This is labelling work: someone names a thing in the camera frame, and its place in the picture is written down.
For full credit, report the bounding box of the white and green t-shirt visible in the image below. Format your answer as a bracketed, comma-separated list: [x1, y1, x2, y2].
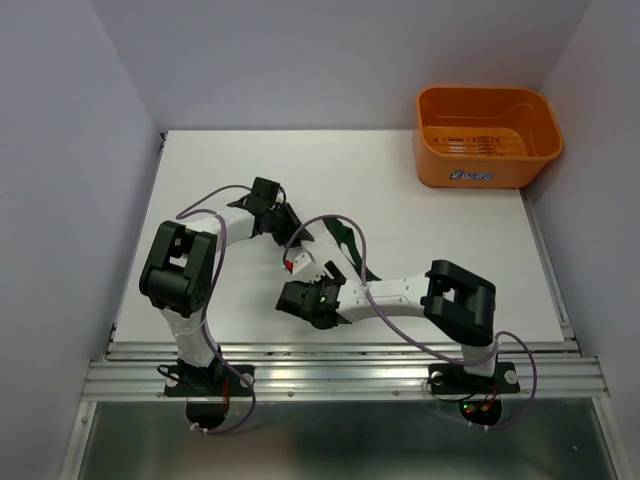
[292, 220, 361, 282]

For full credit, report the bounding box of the orange plastic basket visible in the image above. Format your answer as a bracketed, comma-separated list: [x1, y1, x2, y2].
[413, 86, 564, 190]

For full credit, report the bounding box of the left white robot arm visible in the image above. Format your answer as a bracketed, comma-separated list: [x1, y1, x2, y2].
[139, 194, 300, 394]

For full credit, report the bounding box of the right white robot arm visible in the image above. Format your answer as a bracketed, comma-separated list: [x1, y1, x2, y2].
[299, 260, 497, 390]

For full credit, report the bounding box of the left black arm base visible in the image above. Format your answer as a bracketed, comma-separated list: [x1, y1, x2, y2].
[156, 356, 255, 398]

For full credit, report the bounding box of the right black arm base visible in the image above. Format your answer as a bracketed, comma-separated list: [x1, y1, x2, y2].
[427, 362, 521, 396]

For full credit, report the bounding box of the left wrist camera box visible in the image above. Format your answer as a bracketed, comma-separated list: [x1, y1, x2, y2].
[248, 177, 287, 209]

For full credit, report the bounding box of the aluminium mounting rail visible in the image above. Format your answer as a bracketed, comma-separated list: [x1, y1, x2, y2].
[81, 341, 609, 402]

